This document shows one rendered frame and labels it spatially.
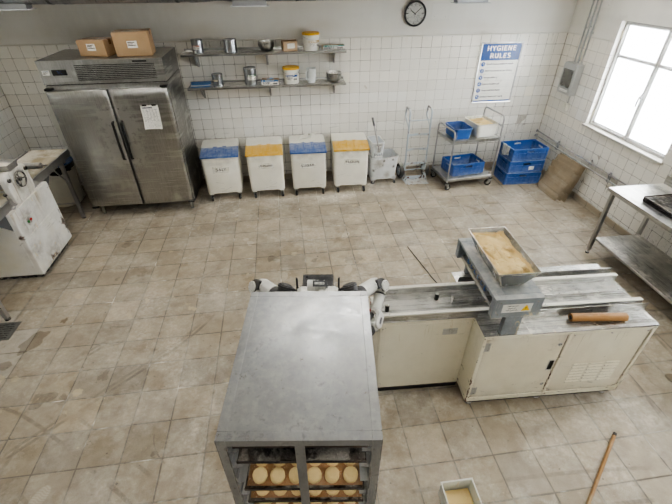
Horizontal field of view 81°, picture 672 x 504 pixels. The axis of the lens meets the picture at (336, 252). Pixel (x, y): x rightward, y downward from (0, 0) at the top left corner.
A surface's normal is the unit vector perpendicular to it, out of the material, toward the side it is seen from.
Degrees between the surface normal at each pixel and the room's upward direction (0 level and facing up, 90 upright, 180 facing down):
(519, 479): 0
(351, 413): 0
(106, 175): 90
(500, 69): 90
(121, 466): 0
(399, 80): 90
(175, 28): 90
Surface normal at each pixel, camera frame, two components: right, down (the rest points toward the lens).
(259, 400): 0.00, -0.81
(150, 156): 0.11, 0.56
